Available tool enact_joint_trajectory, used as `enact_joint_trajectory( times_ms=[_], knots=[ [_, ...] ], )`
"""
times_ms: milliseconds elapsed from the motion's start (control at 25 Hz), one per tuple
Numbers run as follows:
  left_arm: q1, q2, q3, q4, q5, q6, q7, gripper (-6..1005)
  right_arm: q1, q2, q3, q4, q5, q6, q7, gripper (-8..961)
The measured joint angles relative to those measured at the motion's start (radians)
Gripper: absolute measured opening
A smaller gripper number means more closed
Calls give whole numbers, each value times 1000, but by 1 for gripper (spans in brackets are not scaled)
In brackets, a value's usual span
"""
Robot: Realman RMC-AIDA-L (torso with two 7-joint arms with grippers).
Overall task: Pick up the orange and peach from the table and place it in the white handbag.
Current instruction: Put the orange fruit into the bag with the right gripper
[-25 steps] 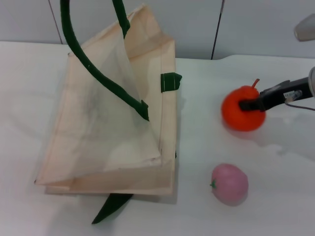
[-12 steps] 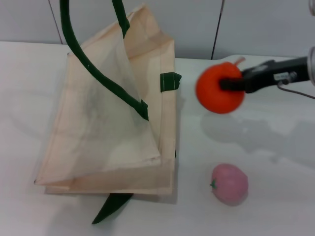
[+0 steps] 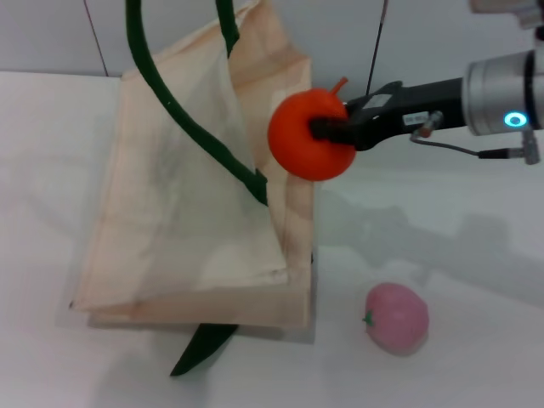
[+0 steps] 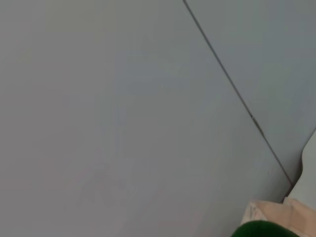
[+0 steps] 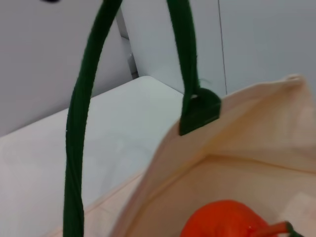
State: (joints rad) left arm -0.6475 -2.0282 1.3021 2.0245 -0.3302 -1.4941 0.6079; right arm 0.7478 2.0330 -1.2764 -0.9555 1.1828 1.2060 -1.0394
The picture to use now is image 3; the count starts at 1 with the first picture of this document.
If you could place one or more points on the orange toy fruit with stem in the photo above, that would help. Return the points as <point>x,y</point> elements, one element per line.
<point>297,149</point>

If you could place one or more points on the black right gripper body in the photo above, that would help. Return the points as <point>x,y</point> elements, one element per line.
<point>404,108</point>

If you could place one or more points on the pink toy peach green leaf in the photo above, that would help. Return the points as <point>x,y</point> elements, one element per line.
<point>397,319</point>

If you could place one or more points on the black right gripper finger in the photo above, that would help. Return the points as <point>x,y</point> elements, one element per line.
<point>333,128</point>

